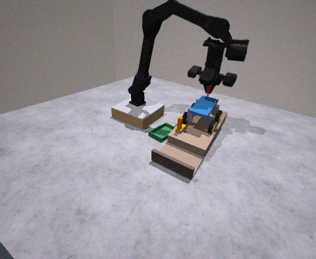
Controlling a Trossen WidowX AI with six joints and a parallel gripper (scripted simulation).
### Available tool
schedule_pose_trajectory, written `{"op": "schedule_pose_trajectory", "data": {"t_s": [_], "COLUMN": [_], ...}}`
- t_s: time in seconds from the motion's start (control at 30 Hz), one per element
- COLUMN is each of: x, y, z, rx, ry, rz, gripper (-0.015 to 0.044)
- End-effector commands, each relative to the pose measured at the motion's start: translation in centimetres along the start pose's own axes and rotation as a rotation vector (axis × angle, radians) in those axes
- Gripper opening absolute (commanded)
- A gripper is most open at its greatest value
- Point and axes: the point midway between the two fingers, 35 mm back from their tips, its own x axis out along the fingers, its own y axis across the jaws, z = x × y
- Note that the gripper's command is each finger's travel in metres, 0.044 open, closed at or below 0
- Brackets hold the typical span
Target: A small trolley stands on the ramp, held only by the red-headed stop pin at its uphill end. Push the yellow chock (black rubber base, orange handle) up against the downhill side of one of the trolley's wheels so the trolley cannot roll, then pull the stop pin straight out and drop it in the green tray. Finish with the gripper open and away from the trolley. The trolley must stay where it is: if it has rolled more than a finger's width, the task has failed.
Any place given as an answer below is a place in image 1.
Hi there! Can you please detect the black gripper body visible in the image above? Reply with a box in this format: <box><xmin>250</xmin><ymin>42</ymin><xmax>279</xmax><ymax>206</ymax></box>
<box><xmin>188</xmin><ymin>58</ymin><xmax>237</xmax><ymax>87</ymax></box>

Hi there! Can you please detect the blue trolley with black wheels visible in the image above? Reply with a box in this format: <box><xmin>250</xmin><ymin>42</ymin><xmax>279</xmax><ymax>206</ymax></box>
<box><xmin>182</xmin><ymin>95</ymin><xmax>222</xmax><ymax>133</ymax></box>

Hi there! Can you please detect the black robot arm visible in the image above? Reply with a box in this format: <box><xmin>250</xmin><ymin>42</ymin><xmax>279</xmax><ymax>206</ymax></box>
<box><xmin>128</xmin><ymin>0</ymin><xmax>249</xmax><ymax>106</ymax></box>

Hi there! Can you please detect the tan wooden ramp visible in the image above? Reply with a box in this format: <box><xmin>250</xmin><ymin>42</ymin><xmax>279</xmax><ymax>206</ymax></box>
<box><xmin>151</xmin><ymin>111</ymin><xmax>227</xmax><ymax>179</ymax></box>

